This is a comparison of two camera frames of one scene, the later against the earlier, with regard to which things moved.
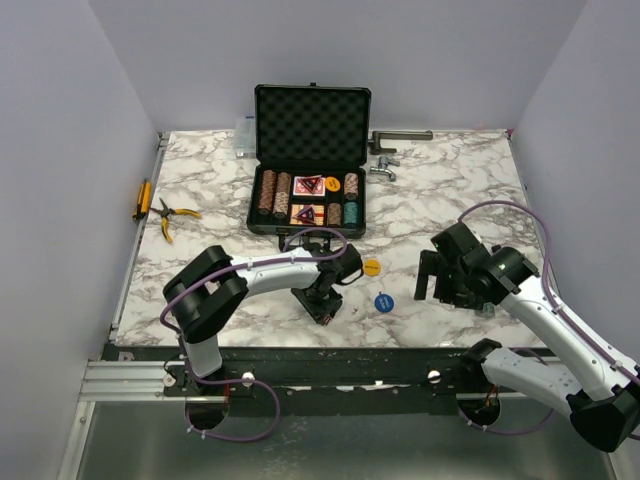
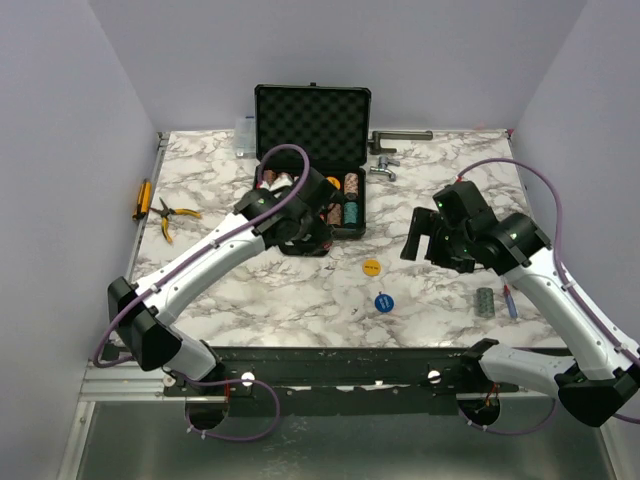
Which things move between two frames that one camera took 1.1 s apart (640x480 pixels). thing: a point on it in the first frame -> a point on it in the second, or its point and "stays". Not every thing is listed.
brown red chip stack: [334, 214] stays
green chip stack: [350, 213] stays
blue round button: [384, 302] stays
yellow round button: [372, 268] stays
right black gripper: [431, 262] -> [430, 222]
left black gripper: [330, 307] -> [316, 243]
